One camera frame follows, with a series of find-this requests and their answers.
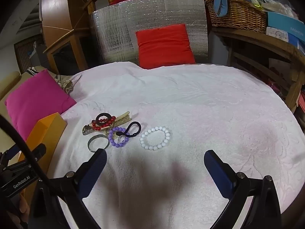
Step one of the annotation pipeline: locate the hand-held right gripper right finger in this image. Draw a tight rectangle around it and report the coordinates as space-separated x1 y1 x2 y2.
204 150 283 229

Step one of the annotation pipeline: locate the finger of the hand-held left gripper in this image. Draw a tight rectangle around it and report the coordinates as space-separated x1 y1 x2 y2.
22 144 47 164
0 145 21 163

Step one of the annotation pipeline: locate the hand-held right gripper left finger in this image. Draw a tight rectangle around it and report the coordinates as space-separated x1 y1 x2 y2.
31 148 108 229

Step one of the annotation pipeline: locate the orange box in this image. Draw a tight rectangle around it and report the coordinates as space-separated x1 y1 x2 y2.
18 112 68 196

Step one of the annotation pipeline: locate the red bead bracelet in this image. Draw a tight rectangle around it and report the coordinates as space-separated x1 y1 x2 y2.
91 115 116 132

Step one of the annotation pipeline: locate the beige hair comb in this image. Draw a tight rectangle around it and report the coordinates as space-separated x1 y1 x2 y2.
83 111 134 131

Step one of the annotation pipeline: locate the person's left hand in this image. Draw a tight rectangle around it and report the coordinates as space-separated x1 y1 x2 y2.
13 192 31 225

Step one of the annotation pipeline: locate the silver bangle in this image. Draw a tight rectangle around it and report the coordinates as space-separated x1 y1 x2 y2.
87 135 110 153

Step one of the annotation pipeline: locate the pink pillow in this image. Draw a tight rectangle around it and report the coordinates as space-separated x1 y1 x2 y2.
5 69 77 141

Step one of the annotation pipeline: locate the beige sofa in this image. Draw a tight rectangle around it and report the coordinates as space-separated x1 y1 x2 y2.
0 65 46 163

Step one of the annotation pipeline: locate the patterned cloth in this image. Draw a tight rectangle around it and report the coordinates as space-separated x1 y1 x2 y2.
26 67 83 94

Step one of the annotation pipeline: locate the brown woven panel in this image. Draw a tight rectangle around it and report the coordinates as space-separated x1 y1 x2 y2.
14 34 46 75

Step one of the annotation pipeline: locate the red pillow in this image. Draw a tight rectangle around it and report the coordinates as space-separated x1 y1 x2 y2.
135 24 196 70

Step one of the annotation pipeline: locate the wooden side table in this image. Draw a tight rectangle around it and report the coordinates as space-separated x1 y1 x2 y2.
211 26 305 115

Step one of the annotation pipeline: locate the brown wooden cabinet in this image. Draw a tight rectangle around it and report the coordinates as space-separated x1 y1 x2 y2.
39 0 90 75

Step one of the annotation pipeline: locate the silver foil mat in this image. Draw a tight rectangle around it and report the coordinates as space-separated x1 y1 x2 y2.
89 0 208 68

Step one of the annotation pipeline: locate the wicker basket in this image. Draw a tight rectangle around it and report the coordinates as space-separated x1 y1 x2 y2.
205 0 268 34

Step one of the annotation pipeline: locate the blue cardboard box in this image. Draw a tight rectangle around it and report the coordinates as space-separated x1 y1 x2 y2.
265 10 305 44

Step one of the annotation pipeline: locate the clear plastic bag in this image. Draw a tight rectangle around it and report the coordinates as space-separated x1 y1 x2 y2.
253 0 301 20

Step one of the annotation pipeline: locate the black cable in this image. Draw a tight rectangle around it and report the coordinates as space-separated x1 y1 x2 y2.
0 113 63 210

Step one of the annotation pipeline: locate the purple bead bracelet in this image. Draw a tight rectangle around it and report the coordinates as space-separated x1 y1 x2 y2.
107 127 130 148

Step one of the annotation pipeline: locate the black twisted hair tie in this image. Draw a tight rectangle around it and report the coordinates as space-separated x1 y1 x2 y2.
116 121 142 139

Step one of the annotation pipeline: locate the white bead bracelet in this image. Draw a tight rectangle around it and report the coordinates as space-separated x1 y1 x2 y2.
139 126 171 151

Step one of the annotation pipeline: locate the black round hair tie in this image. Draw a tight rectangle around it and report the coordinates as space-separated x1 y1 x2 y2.
96 112 112 125

